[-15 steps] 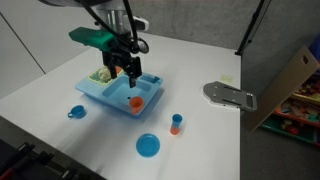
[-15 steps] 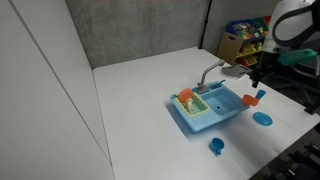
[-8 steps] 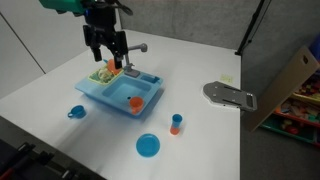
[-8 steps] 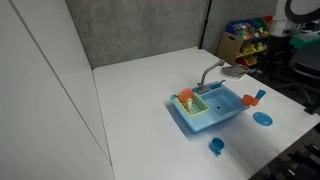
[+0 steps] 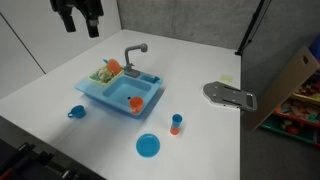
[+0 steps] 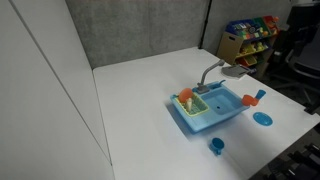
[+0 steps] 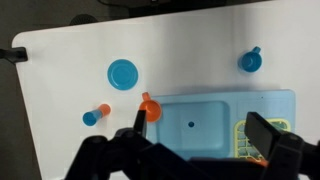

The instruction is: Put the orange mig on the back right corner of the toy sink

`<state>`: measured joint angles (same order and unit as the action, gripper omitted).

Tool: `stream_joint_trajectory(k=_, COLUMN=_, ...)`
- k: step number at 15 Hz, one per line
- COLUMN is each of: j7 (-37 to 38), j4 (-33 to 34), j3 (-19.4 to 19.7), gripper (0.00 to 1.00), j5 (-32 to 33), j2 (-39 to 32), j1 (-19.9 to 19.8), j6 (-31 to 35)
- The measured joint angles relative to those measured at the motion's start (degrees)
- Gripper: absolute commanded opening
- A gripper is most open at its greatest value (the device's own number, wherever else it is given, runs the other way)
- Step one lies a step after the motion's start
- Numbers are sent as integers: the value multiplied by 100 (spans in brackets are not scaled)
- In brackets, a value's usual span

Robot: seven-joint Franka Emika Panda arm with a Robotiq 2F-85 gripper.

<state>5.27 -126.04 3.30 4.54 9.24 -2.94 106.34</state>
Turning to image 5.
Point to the orange toy mug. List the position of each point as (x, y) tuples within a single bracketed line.
[(136, 104)]

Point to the yellow-green dish rack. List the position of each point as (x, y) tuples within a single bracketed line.
[(95, 78)]

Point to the blue toy saucer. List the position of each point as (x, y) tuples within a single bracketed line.
[(148, 145)]

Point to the cream toy dish item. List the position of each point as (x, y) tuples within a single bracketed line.
[(104, 75)]

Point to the toy storage shelf with bins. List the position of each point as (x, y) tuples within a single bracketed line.
[(293, 96)]

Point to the blue and orange tumbler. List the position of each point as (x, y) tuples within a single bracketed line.
[(176, 121)]

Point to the grey toy faucet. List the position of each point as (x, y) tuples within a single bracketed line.
[(128, 56)]

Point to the yellow sticky note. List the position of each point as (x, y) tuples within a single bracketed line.
[(227, 78)]

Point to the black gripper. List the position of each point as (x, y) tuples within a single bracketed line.
[(80, 6)]

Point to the blue toy sink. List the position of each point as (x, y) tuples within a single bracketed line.
[(116, 91)]

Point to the blue toy mug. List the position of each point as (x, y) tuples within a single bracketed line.
[(78, 111)]

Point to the black stand pole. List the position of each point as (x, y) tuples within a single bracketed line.
[(250, 28)]

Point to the black equipment beside table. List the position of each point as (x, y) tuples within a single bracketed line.
[(30, 163)]

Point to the orange toy plate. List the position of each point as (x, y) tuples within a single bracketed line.
[(114, 66)]

